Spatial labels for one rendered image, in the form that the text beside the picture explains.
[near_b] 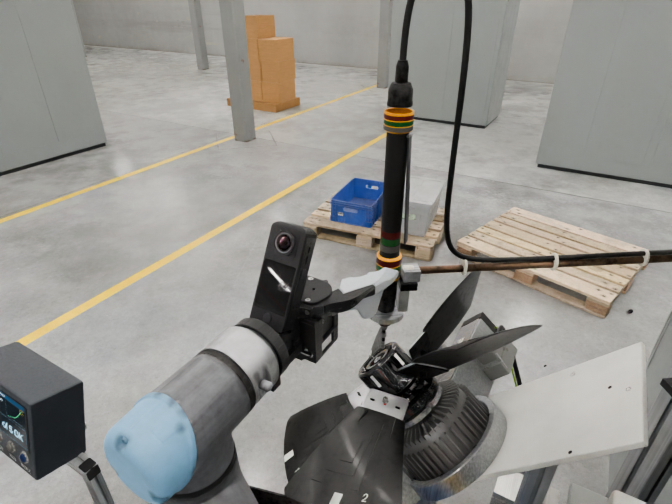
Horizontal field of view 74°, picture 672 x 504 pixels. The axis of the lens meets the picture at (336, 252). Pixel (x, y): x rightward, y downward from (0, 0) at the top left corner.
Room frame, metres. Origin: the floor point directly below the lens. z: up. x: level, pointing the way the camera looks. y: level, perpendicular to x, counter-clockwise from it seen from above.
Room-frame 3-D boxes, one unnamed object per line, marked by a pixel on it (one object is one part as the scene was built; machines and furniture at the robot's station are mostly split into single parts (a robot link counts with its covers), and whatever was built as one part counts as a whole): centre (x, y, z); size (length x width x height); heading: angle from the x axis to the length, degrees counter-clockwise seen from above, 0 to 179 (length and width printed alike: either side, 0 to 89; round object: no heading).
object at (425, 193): (3.64, -0.71, 0.31); 0.60 x 0.42 x 0.33; 157
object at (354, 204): (3.84, -0.24, 0.25); 0.60 x 0.41 x 0.22; 157
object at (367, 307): (0.45, -0.04, 1.63); 0.09 x 0.03 x 0.06; 114
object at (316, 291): (0.40, 0.05, 1.62); 0.12 x 0.08 x 0.09; 150
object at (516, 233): (3.20, -1.80, 0.07); 1.20 x 1.00 x 0.15; 44
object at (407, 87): (0.65, -0.09, 1.65); 0.04 x 0.04 x 0.46
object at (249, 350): (0.33, 0.09, 1.63); 0.08 x 0.05 x 0.08; 60
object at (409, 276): (0.65, -0.10, 1.49); 0.09 x 0.07 x 0.10; 95
